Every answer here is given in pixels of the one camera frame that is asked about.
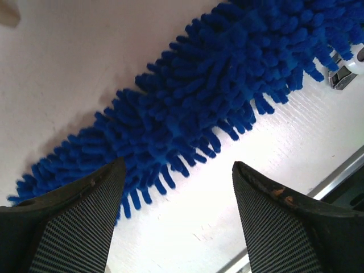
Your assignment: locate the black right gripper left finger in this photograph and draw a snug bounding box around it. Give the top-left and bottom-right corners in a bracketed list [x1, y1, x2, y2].
[1, 158, 126, 272]

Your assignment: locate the blue microfiber duster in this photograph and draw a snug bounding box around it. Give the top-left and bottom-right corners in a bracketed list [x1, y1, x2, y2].
[8, 1, 363, 218]

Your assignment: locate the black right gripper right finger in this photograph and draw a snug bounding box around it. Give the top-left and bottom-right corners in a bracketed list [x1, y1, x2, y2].
[231, 160, 364, 273]

